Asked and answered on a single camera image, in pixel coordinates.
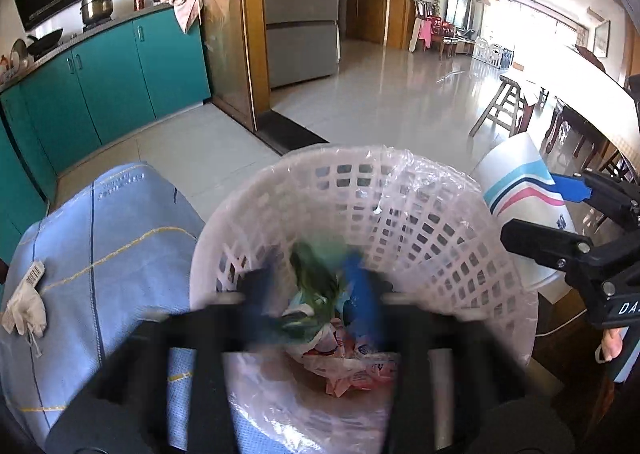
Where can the wooden stool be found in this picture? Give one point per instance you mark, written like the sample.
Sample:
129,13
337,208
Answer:
502,102

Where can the green vegetable leaves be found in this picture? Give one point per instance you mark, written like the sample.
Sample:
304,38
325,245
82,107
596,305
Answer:
315,279

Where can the steel cooking pot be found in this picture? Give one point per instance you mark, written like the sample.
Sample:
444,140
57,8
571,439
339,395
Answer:
97,7

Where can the pink draped chair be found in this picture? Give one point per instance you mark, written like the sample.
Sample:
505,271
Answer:
425,32

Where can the dark wooden chair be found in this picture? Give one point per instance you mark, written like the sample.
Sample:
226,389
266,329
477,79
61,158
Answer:
565,134

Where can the blue table cloth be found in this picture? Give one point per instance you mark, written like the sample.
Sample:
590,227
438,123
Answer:
125,259

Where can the white baby fence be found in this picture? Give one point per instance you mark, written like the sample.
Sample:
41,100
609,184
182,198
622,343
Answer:
492,52

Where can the white paper cup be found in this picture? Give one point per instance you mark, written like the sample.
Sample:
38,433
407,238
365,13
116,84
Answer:
515,169

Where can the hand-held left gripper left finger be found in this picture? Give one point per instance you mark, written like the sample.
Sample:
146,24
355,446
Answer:
255,294

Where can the dark door mat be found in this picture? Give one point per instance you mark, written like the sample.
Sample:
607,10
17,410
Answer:
290,132

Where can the white barcode label strip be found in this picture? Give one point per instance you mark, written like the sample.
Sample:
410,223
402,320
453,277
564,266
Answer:
25,306

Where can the person's right hand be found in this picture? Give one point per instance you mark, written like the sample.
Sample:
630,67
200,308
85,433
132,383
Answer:
611,344

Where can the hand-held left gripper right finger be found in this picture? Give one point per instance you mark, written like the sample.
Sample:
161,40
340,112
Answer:
360,294

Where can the wooden framed glass door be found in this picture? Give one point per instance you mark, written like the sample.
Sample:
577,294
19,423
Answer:
225,34

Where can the framed wall picture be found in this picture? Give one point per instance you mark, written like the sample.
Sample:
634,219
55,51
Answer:
601,38

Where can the pink cloth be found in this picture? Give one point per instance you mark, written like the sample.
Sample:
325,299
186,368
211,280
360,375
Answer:
182,2

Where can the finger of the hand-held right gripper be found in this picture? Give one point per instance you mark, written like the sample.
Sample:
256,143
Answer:
540,239
570,186

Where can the white dining table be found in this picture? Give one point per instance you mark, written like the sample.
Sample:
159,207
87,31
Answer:
575,84

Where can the black wok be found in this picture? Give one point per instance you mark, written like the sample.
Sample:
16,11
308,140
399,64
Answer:
45,43

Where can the grey refrigerator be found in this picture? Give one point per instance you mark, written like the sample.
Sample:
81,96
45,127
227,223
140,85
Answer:
300,14

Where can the white plastic lattice basket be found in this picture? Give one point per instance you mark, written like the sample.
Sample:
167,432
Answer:
425,234

